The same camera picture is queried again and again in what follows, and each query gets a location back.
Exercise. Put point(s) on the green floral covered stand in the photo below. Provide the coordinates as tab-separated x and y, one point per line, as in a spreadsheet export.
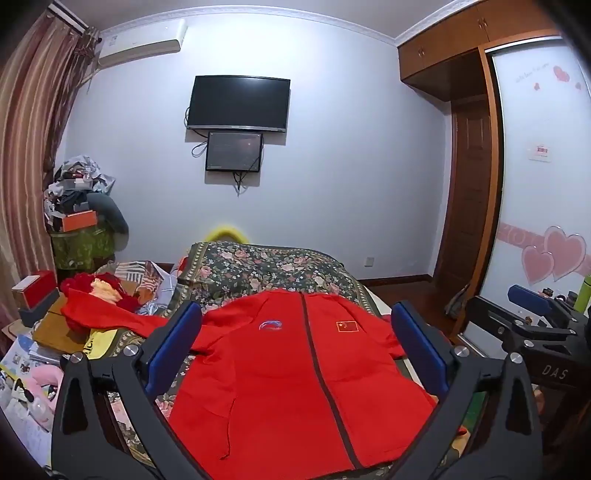
81	249

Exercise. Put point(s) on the striped patterned cloth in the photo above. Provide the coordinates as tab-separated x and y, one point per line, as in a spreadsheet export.
138	274

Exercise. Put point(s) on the brown wooden door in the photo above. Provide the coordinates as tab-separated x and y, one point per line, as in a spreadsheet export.
464	198

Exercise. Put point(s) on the yellow rounded object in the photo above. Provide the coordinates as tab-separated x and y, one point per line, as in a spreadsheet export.
226	230

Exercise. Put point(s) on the pile of clutter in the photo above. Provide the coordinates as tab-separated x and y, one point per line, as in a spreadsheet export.
76	180

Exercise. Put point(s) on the orange box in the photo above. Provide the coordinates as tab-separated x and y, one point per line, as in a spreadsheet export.
79	220

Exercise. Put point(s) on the pile of printed papers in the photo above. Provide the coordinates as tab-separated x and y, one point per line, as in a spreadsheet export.
23	383

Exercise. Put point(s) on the red fluffy cloth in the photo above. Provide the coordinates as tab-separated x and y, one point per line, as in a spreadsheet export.
76	282

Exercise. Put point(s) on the yellow cloth black lettering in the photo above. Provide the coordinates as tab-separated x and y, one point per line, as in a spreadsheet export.
102	344

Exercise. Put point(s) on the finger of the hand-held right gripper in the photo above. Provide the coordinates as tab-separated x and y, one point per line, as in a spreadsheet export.
531	297
491	318

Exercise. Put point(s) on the red and white box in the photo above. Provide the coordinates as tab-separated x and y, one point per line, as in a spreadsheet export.
36	288

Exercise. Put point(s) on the dark floral blanket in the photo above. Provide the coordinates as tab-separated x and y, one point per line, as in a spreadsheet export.
272	265

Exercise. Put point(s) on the red zip jacket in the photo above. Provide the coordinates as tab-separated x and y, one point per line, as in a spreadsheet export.
277	392

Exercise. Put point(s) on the brown cardboard box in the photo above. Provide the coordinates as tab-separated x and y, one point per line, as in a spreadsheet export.
57	332

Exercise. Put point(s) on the green bottle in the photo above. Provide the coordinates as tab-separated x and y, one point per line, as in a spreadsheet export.
585	290

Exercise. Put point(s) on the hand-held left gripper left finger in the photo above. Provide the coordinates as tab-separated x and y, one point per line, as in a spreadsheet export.
176	341

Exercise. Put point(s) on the peach fluffy cloth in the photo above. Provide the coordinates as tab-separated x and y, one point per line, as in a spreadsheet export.
107	290

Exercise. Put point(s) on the white air conditioner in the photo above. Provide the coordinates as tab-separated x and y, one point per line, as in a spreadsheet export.
138	45

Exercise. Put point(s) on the small black wall monitor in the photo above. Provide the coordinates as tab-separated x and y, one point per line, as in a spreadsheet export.
234	151

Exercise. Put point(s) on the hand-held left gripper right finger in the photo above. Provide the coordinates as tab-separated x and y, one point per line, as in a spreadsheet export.
418	344

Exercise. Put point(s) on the striped brown curtain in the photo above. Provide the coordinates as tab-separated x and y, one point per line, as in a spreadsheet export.
34	115

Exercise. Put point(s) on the wall-mounted black television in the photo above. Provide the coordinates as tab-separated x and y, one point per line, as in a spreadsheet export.
238	102

